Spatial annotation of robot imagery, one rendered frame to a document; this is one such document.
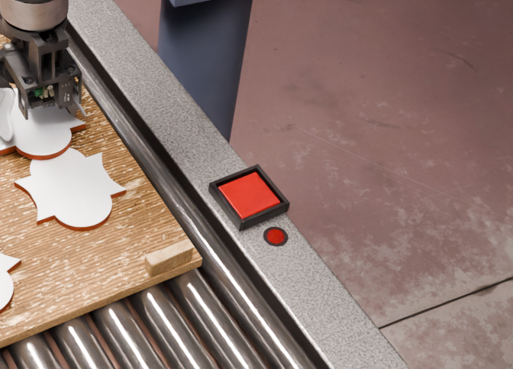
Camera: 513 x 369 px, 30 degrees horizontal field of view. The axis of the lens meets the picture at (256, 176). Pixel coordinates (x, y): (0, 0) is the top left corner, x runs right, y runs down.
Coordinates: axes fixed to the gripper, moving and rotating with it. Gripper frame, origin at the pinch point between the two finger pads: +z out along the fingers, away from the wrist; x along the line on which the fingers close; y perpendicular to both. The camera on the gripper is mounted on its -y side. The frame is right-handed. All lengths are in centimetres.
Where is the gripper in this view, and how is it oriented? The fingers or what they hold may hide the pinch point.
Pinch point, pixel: (31, 120)
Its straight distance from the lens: 126.6
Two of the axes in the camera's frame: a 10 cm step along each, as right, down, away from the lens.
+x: 8.4, -3.2, 4.3
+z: -1.5, 6.3, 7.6
